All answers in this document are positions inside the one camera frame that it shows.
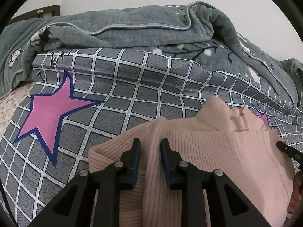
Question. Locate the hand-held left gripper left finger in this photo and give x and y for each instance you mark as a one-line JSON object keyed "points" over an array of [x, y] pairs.
{"points": [[135, 163]]}

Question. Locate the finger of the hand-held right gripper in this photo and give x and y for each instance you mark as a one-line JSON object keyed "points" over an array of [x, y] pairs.
{"points": [[290, 151]]}

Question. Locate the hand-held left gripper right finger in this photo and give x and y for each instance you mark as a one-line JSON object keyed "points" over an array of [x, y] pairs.
{"points": [[165, 164]]}

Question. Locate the pink knit sweater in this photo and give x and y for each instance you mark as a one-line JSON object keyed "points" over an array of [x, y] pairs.
{"points": [[213, 151]]}

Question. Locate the person's right hand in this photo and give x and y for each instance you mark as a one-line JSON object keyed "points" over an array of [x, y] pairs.
{"points": [[297, 194]]}

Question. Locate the grey checked star quilt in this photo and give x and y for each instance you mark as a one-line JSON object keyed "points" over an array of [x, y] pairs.
{"points": [[132, 87]]}

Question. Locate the grey fleece blanket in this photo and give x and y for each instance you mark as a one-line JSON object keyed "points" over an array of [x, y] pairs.
{"points": [[142, 37]]}

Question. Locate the floral bedsheet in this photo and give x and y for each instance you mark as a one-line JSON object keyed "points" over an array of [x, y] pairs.
{"points": [[9, 108]]}

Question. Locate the dark wooden headboard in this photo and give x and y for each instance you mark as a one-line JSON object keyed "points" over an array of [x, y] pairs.
{"points": [[51, 10]]}

